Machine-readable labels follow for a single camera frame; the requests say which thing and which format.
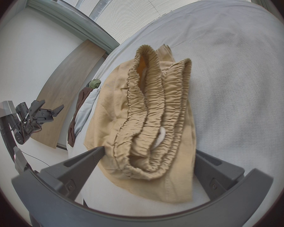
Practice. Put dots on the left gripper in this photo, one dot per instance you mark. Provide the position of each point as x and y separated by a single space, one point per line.
45 116

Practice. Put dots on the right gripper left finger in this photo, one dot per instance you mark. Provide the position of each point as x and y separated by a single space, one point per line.
71 174

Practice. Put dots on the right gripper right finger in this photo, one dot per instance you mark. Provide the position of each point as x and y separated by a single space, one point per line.
217 176

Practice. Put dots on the bed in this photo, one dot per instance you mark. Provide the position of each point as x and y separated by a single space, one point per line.
227 79

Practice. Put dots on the window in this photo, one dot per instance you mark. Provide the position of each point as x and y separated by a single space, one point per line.
132 3

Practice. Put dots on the tan shorts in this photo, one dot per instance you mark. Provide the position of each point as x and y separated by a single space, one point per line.
144 107

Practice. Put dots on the green garment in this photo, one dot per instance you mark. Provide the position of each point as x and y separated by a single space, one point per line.
95 83

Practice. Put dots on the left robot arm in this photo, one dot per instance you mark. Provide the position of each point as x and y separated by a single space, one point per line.
4 109

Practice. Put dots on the pale grey garment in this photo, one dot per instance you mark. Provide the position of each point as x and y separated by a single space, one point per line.
85 112

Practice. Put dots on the brown garment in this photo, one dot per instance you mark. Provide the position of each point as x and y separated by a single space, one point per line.
79 103

